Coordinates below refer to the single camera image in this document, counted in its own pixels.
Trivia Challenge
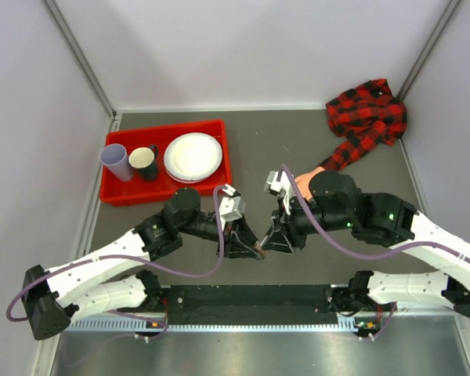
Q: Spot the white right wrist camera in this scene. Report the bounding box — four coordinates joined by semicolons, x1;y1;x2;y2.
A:
264;171;295;213

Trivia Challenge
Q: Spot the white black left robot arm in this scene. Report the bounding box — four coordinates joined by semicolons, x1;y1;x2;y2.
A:
20;186;264;341

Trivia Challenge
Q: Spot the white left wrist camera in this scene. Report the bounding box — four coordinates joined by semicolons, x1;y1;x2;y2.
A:
219;184;246;225

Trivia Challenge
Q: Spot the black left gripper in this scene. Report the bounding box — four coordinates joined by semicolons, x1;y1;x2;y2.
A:
179;212;262;259

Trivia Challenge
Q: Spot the lilac plastic cup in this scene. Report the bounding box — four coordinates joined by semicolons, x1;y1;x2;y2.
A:
100;143;133;182

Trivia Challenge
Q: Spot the grey slotted cable duct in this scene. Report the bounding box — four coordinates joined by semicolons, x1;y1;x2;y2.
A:
62;313;381;334

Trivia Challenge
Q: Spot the dark green mug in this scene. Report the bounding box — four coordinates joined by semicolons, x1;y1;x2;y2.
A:
128;145;158;181

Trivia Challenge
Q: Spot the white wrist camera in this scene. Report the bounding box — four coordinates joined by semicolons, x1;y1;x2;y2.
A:
264;171;295;213
219;184;246;225

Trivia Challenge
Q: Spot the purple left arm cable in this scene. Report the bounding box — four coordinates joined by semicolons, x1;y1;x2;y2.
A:
5;183;240;342

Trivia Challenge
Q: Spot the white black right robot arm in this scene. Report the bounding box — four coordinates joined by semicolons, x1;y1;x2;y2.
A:
261;171;470;318

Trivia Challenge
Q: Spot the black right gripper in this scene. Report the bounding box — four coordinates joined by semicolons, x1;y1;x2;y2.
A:
262;193;353;254

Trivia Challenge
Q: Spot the nail polish bottle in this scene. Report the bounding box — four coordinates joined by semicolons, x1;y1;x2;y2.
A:
255;242;269;259

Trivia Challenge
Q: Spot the red black plaid shirt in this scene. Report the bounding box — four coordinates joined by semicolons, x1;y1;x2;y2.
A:
320;78;408;171

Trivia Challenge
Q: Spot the mannequin hand with nails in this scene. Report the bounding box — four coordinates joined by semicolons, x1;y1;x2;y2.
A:
295;166;324;201

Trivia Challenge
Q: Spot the white paper plate stack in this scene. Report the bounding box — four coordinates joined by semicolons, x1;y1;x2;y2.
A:
164;132;222;183

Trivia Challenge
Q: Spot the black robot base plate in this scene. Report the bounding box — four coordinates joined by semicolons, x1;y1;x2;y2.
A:
164;285;338;326

